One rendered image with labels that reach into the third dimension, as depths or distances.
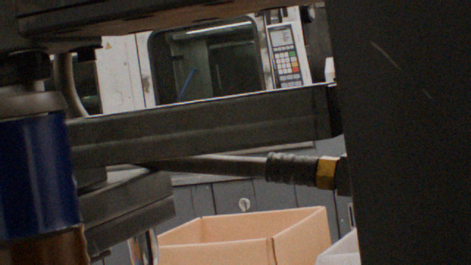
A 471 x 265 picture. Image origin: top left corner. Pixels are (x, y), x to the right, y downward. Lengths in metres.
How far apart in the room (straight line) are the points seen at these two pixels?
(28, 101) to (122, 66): 5.37
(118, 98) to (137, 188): 5.06
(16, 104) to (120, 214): 0.31
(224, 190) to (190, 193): 0.21
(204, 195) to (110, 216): 4.90
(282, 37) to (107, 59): 1.16
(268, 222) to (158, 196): 2.78
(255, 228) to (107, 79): 2.46
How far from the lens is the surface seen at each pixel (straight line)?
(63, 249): 0.28
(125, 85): 5.64
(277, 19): 5.41
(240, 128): 0.49
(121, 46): 5.64
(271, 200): 5.32
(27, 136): 0.28
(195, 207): 5.50
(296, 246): 3.00
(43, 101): 0.28
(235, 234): 3.47
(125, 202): 0.59
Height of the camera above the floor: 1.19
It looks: 3 degrees down
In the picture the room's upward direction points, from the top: 8 degrees counter-clockwise
